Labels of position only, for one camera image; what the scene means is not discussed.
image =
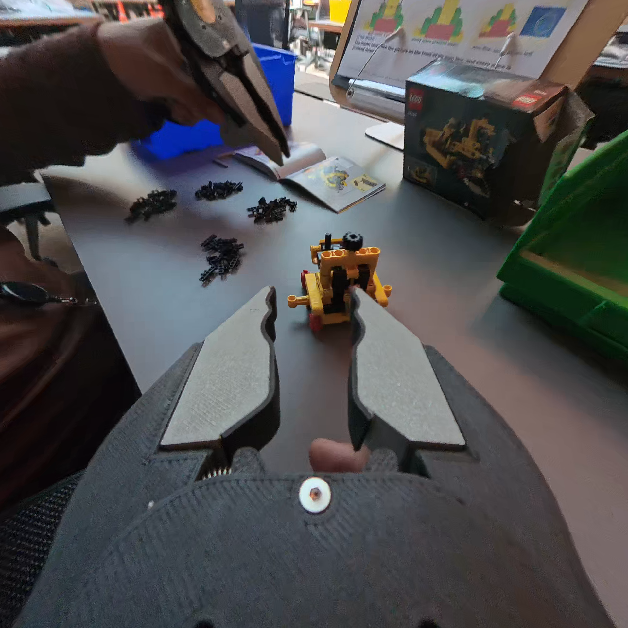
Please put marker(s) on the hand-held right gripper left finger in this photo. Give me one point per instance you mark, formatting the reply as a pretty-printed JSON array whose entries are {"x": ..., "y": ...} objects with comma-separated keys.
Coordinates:
[{"x": 221, "y": 378}]

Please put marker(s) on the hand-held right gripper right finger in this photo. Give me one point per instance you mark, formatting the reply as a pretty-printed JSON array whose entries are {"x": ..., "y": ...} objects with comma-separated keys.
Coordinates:
[{"x": 405, "y": 387}]

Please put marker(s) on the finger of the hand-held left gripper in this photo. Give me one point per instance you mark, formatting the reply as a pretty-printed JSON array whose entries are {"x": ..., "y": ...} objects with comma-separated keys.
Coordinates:
[
  {"x": 245, "y": 133},
  {"x": 250, "y": 98}
]

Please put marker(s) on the yellow lego vehicle model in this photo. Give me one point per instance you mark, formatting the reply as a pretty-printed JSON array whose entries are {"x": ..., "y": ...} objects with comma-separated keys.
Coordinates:
[{"x": 338, "y": 284}]

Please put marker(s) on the person's left forearm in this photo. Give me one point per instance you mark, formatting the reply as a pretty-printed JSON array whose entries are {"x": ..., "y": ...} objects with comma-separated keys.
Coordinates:
[{"x": 49, "y": 98}]

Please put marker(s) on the pile of black lego pieces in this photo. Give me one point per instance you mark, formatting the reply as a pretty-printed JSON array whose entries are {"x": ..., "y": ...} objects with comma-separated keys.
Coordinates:
[
  {"x": 221, "y": 257},
  {"x": 152, "y": 203},
  {"x": 272, "y": 210},
  {"x": 218, "y": 190}
]

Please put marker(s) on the dark lego set box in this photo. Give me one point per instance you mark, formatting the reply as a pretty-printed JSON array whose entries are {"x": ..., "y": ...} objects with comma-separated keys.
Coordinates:
[{"x": 466, "y": 147}]

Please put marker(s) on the person's left hand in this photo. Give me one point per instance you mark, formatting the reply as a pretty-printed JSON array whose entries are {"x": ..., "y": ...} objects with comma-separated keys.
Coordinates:
[{"x": 147, "y": 73}]

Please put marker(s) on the person's right hand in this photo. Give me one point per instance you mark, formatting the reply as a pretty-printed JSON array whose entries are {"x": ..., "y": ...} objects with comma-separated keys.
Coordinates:
[{"x": 338, "y": 456}]

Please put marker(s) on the blue plastic bin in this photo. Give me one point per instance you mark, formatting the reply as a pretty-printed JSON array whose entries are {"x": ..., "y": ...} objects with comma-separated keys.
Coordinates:
[{"x": 184, "y": 137}]

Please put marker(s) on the open instruction booklet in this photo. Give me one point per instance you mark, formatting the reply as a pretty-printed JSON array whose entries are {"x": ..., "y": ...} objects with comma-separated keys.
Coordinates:
[{"x": 333, "y": 181}]

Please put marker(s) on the silver stand base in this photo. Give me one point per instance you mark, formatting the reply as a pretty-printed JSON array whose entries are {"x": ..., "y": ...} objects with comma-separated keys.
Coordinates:
[{"x": 387, "y": 135}]

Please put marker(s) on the person's leg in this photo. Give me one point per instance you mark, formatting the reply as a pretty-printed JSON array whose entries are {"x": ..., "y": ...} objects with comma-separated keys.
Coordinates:
[{"x": 34, "y": 382}]

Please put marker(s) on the brown cardboard sheet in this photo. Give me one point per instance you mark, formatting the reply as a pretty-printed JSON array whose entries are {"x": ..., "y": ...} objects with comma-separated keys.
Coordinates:
[{"x": 559, "y": 267}]

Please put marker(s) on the printed instruction sheet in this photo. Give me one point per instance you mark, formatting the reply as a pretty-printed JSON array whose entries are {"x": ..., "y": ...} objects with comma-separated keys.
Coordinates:
[{"x": 441, "y": 49}]

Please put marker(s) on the black key fob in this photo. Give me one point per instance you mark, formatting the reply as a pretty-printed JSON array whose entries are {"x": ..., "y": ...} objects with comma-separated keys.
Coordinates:
[{"x": 29, "y": 293}]

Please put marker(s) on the grey chair armrest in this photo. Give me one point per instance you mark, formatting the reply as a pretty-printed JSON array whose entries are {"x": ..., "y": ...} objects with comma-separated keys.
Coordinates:
[{"x": 24, "y": 196}]

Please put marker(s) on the green plastic bin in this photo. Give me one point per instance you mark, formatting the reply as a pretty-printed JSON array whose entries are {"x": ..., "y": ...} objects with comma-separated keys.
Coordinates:
[{"x": 579, "y": 221}]

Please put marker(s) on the black mesh chair seat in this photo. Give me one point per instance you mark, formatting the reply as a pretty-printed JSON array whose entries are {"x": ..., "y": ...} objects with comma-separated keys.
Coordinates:
[{"x": 29, "y": 539}]

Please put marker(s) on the instruction sheet on wooden stand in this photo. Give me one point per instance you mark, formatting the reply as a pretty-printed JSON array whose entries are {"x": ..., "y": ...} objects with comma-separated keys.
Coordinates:
[{"x": 564, "y": 54}]

